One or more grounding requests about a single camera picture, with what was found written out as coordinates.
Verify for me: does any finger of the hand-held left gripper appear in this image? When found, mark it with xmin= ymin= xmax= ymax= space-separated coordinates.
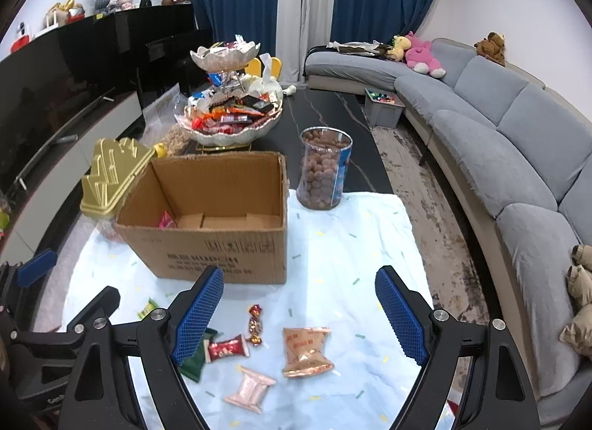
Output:
xmin=58 ymin=286 xmax=121 ymax=333
xmin=0 ymin=249 xmax=58 ymax=315

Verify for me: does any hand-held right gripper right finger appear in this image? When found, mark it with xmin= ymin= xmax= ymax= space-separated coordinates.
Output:
xmin=374 ymin=266 xmax=542 ymax=430

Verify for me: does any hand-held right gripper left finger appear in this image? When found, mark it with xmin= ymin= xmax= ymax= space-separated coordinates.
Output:
xmin=58 ymin=266 xmax=226 ymax=430

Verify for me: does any red snack packet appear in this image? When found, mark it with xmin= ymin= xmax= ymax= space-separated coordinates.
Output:
xmin=206 ymin=334 xmax=250 ymax=363

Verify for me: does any lime green snack packet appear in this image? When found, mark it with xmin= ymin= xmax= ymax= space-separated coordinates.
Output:
xmin=137 ymin=298 xmax=160 ymax=321

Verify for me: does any dark green snack packet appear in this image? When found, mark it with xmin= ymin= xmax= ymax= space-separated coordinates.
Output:
xmin=178 ymin=327 xmax=218 ymax=382

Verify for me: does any red gold twisted candy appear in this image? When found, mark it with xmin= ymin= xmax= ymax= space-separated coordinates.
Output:
xmin=246 ymin=304 xmax=264 ymax=348

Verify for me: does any brown cardboard box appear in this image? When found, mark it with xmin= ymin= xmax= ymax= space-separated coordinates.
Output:
xmin=115 ymin=151 xmax=288 ymax=285

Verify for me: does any pale pink snack packet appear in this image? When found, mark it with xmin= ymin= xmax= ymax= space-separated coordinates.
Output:
xmin=224 ymin=365 xmax=277 ymax=413

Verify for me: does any orange tan snack packet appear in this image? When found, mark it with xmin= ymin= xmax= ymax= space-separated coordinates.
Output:
xmin=282 ymin=327 xmax=334 ymax=378

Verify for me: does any light blue confetti print cloth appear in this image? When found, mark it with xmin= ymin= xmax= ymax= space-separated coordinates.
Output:
xmin=60 ymin=190 xmax=458 ymax=430

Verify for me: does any grey patterned rug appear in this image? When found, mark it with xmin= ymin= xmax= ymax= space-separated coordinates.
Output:
xmin=370 ymin=122 xmax=491 ymax=320

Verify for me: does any gold lid clear candy container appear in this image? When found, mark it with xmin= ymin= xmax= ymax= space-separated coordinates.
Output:
xmin=80 ymin=136 xmax=155 ymax=241

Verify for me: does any clear jar of chocolate balls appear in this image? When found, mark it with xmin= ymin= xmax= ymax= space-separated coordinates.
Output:
xmin=297 ymin=127 xmax=353 ymax=211

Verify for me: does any large black television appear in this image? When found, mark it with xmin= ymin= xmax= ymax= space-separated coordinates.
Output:
xmin=0 ymin=18 xmax=144 ymax=195

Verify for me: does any clear plastic bag of nuts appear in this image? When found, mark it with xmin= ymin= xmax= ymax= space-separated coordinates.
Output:
xmin=139 ymin=83 xmax=190 ymax=156

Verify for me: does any beige plush toy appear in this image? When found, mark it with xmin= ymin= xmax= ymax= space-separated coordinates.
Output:
xmin=559 ymin=244 xmax=592 ymax=359

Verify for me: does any white two-tier candy dish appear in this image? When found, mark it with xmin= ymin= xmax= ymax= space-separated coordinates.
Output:
xmin=173 ymin=35 xmax=284 ymax=153

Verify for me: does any grey sectional sofa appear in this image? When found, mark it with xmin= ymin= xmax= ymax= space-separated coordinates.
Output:
xmin=303 ymin=37 xmax=592 ymax=426

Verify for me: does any pile of assorted wrapped candies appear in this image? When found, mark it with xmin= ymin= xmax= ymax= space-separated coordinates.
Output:
xmin=187 ymin=88 xmax=278 ymax=135

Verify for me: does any grey storage bin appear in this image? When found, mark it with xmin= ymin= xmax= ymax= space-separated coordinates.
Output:
xmin=364 ymin=88 xmax=407 ymax=128

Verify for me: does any red and white toy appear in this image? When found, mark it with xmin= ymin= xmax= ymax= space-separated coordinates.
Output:
xmin=11 ymin=22 xmax=33 ymax=53

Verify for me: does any white tissue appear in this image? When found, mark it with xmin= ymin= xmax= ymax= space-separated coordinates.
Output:
xmin=250 ymin=53 xmax=280 ymax=95

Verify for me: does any gold and white ornament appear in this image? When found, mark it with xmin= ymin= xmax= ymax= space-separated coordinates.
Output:
xmin=45 ymin=0 xmax=85 ymax=27

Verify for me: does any pink plush toy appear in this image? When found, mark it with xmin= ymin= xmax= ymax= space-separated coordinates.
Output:
xmin=403 ymin=31 xmax=447 ymax=78

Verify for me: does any yellow plush toy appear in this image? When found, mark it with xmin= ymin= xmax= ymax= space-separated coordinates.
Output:
xmin=386 ymin=35 xmax=412 ymax=61

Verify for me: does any white and brown cloth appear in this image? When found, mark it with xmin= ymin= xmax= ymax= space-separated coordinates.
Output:
xmin=327 ymin=39 xmax=394 ymax=57

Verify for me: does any brown plush toy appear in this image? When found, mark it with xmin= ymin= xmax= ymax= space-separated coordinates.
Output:
xmin=474 ymin=33 xmax=507 ymax=65

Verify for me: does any white sheer curtain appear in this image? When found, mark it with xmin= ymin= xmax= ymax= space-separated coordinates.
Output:
xmin=276 ymin=0 xmax=343 ymax=84

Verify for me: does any black wall cabinet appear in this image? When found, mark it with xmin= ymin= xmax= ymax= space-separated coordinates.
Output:
xmin=115 ymin=2 xmax=213 ymax=102

